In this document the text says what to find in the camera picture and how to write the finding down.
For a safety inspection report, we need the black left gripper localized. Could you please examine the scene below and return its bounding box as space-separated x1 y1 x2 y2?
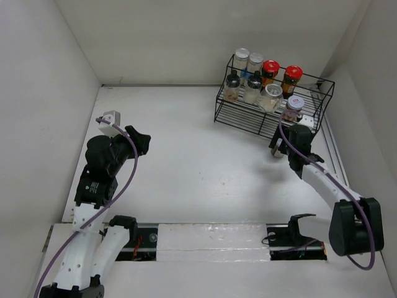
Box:
105 125 149 175

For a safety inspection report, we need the white-lid spice jar back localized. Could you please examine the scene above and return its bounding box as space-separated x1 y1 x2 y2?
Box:
270 148 284 158

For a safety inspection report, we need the white-lid spice jar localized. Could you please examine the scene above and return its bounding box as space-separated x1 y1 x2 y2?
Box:
282 95 305 122
270 148 284 158

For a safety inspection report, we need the white-lid spice jar front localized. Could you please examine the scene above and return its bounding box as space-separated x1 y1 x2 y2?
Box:
282 95 305 122

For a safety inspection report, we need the clear glass jar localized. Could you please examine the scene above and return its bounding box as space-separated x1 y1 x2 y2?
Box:
257 84 283 113

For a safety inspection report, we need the black-capped white powder bottle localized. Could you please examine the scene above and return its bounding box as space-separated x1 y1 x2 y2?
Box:
243 71 262 104

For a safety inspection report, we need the black-capped brown spice bottle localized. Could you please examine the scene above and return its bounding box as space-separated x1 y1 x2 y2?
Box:
224 69 240 102

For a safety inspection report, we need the red-lid brown sauce jar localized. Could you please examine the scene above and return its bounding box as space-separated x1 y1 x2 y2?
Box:
280 65 303 99

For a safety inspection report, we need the red-capped dark sauce bottle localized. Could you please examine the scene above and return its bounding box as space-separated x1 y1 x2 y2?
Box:
262 60 280 88

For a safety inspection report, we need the silver-capped blue-label shaker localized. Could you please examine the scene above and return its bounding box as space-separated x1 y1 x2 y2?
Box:
246 52 264 78
233 48 250 84

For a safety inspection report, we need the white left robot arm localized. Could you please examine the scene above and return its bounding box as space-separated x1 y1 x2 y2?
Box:
33 123 151 297

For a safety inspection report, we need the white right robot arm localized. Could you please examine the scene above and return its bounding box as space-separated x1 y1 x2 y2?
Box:
270 124 384 260

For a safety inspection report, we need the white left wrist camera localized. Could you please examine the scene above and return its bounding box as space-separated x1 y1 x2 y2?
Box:
97 111 121 137

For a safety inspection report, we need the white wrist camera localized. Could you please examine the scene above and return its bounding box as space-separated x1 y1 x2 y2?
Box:
296 114 314 129
97 111 121 137

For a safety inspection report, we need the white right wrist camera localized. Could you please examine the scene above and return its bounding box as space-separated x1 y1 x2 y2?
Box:
296 114 314 129

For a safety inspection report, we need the black wire shelf rack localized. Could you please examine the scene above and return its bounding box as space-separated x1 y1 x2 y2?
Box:
213 56 336 139

